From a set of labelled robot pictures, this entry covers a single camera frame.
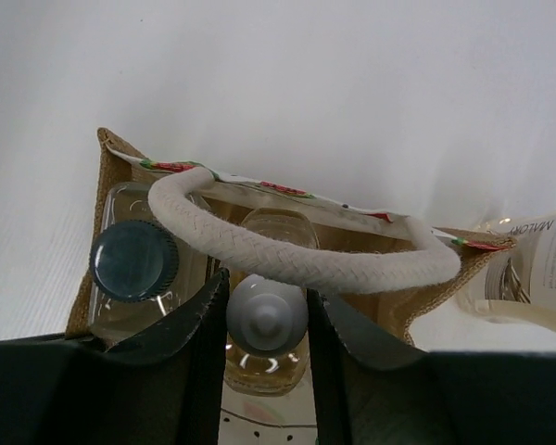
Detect amber bottle white cap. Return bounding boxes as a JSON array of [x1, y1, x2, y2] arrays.
[[221, 207, 321, 395], [456, 210, 556, 332]]

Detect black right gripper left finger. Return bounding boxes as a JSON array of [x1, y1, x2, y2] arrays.
[[0, 270, 229, 444]]

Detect clear bottle grey cap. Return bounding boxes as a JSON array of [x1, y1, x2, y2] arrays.
[[88, 182, 209, 347]]

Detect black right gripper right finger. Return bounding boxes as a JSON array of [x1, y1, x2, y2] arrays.
[[308, 291, 556, 444]]

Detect burlap watermelon print bag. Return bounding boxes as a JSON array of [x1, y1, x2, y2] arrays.
[[66, 128, 516, 444]]

